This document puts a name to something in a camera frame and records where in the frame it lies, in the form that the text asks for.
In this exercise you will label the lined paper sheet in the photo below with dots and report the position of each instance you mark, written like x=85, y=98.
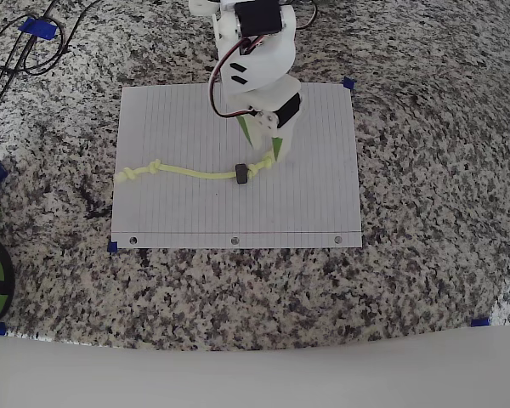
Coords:
x=195, y=212

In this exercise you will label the black hex nut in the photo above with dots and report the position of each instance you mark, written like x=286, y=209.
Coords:
x=241, y=174

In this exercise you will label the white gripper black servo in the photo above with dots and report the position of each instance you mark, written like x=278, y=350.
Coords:
x=290, y=111

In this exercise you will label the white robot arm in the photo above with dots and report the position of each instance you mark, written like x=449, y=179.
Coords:
x=257, y=19

